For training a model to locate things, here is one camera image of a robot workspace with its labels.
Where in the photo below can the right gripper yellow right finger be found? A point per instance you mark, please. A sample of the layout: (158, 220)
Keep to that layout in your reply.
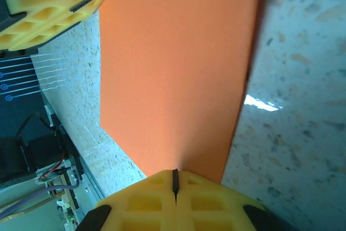
(211, 206)

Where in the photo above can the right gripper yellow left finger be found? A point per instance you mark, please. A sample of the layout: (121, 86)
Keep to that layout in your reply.
(140, 204)

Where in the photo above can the orange paper sheet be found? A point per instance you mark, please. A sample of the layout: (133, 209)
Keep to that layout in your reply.
(175, 66)

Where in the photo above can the long aluminium mounting rail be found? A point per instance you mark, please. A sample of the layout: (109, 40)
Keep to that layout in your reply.
(81, 168)

